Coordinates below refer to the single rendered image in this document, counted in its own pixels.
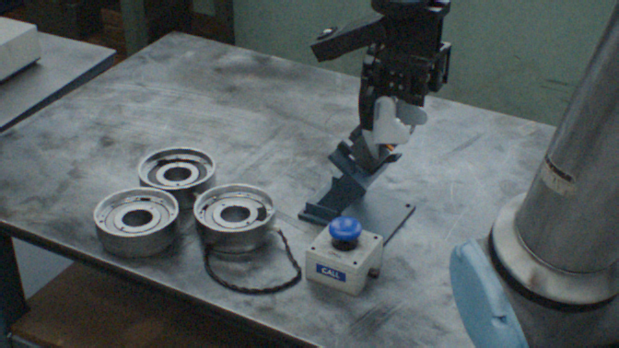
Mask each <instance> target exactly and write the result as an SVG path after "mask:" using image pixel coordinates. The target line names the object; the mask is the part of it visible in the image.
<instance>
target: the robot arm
mask: <svg viewBox="0 0 619 348"><path fill-rule="evenodd" d="M450 6H451V0H371V8H372V9H373V10H374V11H376V12H377V13H374V14H371V15H368V16H366V17H363V18H361V19H358V20H355V21H353V22H350V23H346V24H343V25H342V27H339V28H337V27H333V28H330V29H326V30H325V31H323V32H322V33H320V34H319V36H318V37H317V40H315V41H314V42H313V43H312V44H311V45H310V48H311V49H312V51H313V53H314V56H316V58H317V60H318V62H319V63H320V62H323V61H326V60H328V61H331V60H334V59H336V58H340V57H342V55H343V54H345V53H347V52H352V51H355V50H358V49H362V48H365V47H368V49H367V52H366V54H365V57H364V60H363V65H362V68H363V69H362V73H361V87H359V93H358V104H357V106H358V117H359V124H360V128H362V129H363V135H364V137H365V140H366V142H367V145H368V149H369V151H370V153H371V156H372V157H374V158H375V159H379V158H380V145H399V144H401V145H403V144H405V143H408V142H409V140H410V132H409V130H408V129H407V128H406V127H403V126H402V125H401V124H400V123H399V121H398V120H397V118H398V119H400V120H401V121H402V124H403V125H424V124H426V122H427V120H428V115H427V113H426V111H425V110H423V109H422V108H424V104H425V96H427V95H428V94H429V93H430V92H433V93H438V91H439V90H440V89H441V88H442V84H448V79H449V69H450V49H451V43H447V42H444V41H441V35H442V34H443V25H444V17H445V16H446V15H447V14H448V13H449V12H450ZM446 54H447V62H446V73H444V74H443V68H444V61H445V58H446ZM420 95H421V97H419V96H420ZM420 107H421V108H420ZM450 285H451V290H452V295H453V298H454V299H455V302H456V306H457V309H458V312H459V315H460V318H461V320H462V323H463V326H464V328H465V329H466V332H467V334H468V336H469V338H471V340H472V342H473V345H474V346H475V348H619V0H616V2H615V4H614V6H613V8H612V10H611V13H610V16H609V17H608V18H607V19H606V23H605V25H604V27H603V29H601V34H600V36H599V38H598V41H596V43H595V45H594V48H593V51H592V53H591V55H590V57H589V59H588V61H587V64H586V66H585V68H583V71H582V74H581V76H580V78H579V81H578V83H577V84H576V86H575V89H574V92H573V94H572V96H570V99H569V102H568V103H567V105H566V110H565V112H563V114H562V116H561V120H560V122H559V123H558V125H557V129H555V132H554V134H553V138H552V140H551V142H550V144H548V146H547V149H546V151H545V153H544V155H543V160H542V162H540V164H539V167H538V169H537V171H536V173H535V176H534V179H533V180H532V181H531V185H530V187H529V189H528V191H527V192H526V193H523V194H520V195H518V196H516V197H513V199H511V200H510V201H509V202H507V203H505V204H504V205H503V206H502V207H501V210H500V211H499V212H498V214H497V215H496V217H495V219H494V223H493V225H492V226H491V229H490V232H489V234H488V236H485V237H483V238H468V239H466V241H463V242H462V243H460V244H458V245H456V246H455V247H454V248H453V249H452V251H451V254H450Z"/></svg>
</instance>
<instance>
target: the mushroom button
mask: <svg viewBox="0 0 619 348"><path fill-rule="evenodd" d="M329 233H330V234H331V237H333V238H335V239H337V240H340V241H341V242H342V243H348V242H349V240H354V239H356V238H359V237H360V235H362V225H360V224H359V221H358V220H356V219H355V218H353V217H349V216H341V217H336V218H334V219H333V220H332V222H331V223H330V225H329Z"/></svg>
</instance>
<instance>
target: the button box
mask: <svg viewBox="0 0 619 348"><path fill-rule="evenodd" d="M382 239H383V237H381V236H378V235H375V233H371V232H368V231H366V230H363V229H362V235H360V237H359V238H356V239H354V240H349V242H348V243H342V242H341V241H340V240H337V239H335V238H333V237H331V234H330V233H329V226H327V227H325V228H324V229H323V230H322V232H321V233H320V235H319V236H318V237H317V238H316V239H314V240H313V242H312V243H311V244H310V245H309V247H308V248H307V249H306V280H309V281H312V282H313V283H317V284H322V285H324V286H328V287H331V288H332V289H333V290H335V291H339V292H342V293H344V294H347V295H350V296H354V297H357V296H358V295H359V293H361V292H362V291H363V289H364V287H365V286H366V285H367V283H368V282H369V280H370V279H372V278H373V279H376V280H377V279H378V278H379V275H380V270H379V268H380V266H381V254H382Z"/></svg>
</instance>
